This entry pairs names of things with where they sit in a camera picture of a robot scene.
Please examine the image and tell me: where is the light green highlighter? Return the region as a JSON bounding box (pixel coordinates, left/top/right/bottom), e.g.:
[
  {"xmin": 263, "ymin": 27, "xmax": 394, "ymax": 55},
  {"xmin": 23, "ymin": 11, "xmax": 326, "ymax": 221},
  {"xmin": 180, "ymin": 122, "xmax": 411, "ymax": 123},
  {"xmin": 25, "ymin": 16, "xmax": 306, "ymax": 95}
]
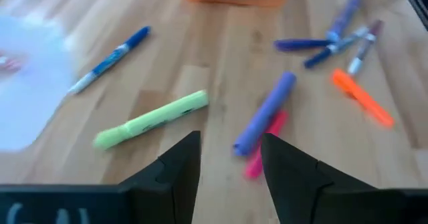
[{"xmin": 92, "ymin": 90, "xmax": 210, "ymax": 150}]

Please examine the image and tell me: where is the small pink highlighter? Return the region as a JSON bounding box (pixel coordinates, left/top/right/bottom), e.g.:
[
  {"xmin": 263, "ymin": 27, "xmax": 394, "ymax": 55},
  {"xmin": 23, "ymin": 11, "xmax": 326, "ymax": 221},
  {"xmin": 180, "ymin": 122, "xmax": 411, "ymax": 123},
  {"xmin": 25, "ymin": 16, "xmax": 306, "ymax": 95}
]
[{"xmin": 245, "ymin": 109, "xmax": 290, "ymax": 181}]

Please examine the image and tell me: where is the thin purple pen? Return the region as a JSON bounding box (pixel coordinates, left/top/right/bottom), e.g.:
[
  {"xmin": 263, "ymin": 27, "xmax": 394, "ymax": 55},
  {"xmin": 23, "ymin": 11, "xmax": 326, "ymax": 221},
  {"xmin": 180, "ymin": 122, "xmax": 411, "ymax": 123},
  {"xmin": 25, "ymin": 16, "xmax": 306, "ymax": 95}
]
[{"xmin": 273, "ymin": 38, "xmax": 332, "ymax": 53}]

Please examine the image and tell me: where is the clear plastic bin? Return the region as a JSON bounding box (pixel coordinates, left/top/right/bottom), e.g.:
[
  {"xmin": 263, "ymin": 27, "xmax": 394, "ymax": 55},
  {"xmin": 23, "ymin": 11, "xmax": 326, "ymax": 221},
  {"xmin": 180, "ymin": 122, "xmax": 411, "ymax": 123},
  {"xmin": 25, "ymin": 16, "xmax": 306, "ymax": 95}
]
[{"xmin": 0, "ymin": 15, "xmax": 80, "ymax": 152}]

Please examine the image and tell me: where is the purple Sharpie highlighter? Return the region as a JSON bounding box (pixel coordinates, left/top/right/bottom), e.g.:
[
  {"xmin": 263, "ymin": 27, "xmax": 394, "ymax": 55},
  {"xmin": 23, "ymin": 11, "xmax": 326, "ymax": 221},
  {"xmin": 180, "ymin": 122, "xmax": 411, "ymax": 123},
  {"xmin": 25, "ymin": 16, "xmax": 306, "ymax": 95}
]
[{"xmin": 233, "ymin": 71, "xmax": 298, "ymax": 157}]

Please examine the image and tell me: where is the maroon cap whiteboard marker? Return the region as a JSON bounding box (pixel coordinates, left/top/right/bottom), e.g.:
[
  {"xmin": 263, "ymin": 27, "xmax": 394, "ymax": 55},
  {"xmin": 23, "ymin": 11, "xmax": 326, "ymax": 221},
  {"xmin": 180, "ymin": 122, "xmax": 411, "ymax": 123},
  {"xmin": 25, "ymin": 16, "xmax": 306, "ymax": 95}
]
[{"xmin": 346, "ymin": 19, "xmax": 385, "ymax": 77}]

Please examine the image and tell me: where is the dark blue Expo marker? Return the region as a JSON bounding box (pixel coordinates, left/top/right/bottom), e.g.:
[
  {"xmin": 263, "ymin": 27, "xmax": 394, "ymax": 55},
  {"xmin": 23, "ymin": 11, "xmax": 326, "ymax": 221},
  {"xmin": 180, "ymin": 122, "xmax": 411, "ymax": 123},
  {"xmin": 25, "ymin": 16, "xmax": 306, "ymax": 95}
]
[{"xmin": 303, "ymin": 25, "xmax": 369, "ymax": 70}]

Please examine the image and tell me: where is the orange highlighter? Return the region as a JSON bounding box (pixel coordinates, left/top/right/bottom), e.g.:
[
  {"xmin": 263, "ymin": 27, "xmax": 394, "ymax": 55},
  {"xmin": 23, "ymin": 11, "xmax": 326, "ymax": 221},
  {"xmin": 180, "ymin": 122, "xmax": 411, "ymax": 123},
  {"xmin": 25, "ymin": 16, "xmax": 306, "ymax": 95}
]
[{"xmin": 330, "ymin": 68, "xmax": 396, "ymax": 129}]

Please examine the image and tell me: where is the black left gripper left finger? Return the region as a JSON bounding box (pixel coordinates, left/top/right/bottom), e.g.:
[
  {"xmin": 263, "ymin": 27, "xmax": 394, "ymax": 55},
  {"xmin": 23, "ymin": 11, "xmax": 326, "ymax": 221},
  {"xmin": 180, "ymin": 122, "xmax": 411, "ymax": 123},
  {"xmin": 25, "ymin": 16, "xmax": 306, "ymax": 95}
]
[{"xmin": 118, "ymin": 130, "xmax": 202, "ymax": 224}]

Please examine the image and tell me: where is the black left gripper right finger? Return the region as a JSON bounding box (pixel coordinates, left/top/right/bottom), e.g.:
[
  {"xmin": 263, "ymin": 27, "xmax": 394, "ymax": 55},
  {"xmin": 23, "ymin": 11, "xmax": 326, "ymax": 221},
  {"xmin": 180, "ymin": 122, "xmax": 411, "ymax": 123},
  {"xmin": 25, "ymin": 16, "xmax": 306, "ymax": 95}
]
[{"xmin": 260, "ymin": 132, "xmax": 377, "ymax": 224}]

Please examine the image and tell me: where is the blue whiteboard marker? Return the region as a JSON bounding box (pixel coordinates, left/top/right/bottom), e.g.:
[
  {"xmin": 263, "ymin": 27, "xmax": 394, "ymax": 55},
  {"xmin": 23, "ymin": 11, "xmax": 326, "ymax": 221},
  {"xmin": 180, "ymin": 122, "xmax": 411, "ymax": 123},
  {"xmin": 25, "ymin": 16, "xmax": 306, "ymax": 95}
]
[{"xmin": 68, "ymin": 25, "xmax": 152, "ymax": 96}]

